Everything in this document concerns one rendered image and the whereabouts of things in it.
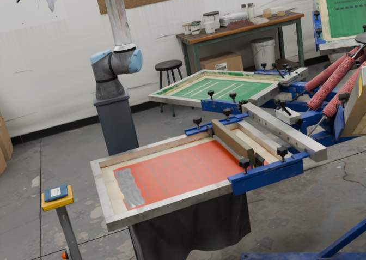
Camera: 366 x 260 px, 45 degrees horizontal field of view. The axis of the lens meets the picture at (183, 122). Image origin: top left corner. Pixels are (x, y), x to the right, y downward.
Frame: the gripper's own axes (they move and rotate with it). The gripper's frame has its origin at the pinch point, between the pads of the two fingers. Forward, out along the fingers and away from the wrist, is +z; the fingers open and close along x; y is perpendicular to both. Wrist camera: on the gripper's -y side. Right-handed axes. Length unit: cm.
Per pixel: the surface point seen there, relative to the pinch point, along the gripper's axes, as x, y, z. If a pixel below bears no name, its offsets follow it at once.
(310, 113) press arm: -118, 41, 22
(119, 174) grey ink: -42, 13, 65
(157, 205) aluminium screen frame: -66, -20, 56
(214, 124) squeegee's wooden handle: -77, 37, 38
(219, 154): -83, 25, 47
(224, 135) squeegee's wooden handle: -83, 26, 38
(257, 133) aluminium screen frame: -97, 36, 37
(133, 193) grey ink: -54, -5, 62
